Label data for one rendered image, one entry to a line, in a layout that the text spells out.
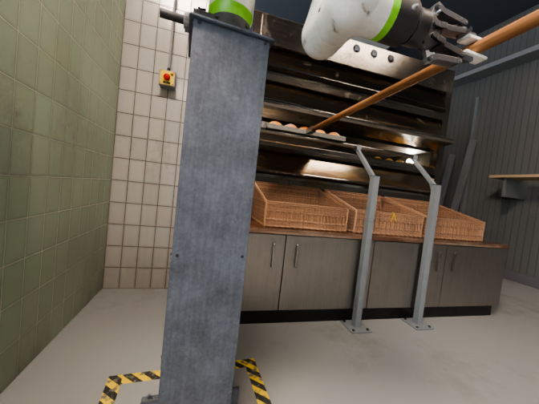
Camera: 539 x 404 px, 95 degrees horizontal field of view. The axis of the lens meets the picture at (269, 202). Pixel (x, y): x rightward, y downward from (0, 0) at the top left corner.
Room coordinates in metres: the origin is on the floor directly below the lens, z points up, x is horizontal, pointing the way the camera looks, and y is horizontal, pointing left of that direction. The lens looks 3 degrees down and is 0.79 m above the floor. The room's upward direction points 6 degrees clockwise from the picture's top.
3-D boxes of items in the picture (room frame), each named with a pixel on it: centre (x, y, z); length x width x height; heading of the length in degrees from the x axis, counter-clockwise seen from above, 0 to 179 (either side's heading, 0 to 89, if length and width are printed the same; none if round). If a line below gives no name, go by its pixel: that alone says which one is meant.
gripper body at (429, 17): (0.59, -0.31, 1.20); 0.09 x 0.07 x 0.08; 106
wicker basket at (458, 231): (2.04, -1.33, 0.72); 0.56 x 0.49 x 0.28; 105
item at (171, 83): (1.70, 0.77, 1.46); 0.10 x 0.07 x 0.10; 105
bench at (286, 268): (1.83, -0.63, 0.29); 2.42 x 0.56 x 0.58; 105
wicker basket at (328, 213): (1.73, -0.18, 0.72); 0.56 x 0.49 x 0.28; 105
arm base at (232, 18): (0.73, 0.23, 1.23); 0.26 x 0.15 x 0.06; 109
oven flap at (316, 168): (2.14, -0.66, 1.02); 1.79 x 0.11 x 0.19; 105
